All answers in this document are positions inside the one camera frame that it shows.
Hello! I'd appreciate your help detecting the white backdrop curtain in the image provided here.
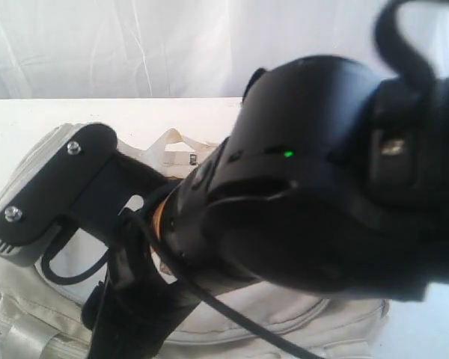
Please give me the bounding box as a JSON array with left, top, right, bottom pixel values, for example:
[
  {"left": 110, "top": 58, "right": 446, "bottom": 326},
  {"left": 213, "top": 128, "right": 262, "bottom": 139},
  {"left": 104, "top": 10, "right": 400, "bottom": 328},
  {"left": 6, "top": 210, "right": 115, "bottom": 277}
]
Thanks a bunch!
[{"left": 0, "top": 0, "right": 449, "bottom": 101}]

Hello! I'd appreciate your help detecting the beige duffel bag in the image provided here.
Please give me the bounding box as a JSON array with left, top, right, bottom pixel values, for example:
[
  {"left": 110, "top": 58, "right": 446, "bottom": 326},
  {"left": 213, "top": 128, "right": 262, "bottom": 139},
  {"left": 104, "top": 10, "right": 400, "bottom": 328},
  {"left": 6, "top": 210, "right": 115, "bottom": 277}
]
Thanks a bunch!
[{"left": 0, "top": 129, "right": 389, "bottom": 358}]

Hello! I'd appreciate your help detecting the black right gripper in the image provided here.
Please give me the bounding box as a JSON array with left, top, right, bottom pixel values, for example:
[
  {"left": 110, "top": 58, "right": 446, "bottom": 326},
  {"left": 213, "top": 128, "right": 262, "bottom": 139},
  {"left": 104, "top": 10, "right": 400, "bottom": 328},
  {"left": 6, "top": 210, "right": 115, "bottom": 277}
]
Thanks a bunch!
[{"left": 80, "top": 175, "right": 218, "bottom": 359}]

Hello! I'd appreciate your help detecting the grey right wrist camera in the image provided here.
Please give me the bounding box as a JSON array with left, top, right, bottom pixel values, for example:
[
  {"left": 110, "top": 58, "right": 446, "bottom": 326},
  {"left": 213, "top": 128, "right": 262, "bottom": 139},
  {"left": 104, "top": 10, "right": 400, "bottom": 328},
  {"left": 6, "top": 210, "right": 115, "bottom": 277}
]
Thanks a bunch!
[{"left": 0, "top": 123, "right": 162, "bottom": 266}]

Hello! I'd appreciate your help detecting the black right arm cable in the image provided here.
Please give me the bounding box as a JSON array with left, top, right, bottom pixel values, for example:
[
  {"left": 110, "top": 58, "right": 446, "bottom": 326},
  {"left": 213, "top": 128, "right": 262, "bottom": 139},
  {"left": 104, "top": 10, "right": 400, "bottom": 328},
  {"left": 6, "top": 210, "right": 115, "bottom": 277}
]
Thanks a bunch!
[{"left": 40, "top": 0, "right": 441, "bottom": 359}]

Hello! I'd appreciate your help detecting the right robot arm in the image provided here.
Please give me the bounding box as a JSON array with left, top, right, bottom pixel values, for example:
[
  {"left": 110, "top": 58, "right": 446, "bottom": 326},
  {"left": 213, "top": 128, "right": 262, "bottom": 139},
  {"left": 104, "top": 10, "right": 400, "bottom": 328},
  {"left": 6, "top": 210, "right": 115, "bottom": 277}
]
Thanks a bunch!
[{"left": 82, "top": 56, "right": 449, "bottom": 358}]

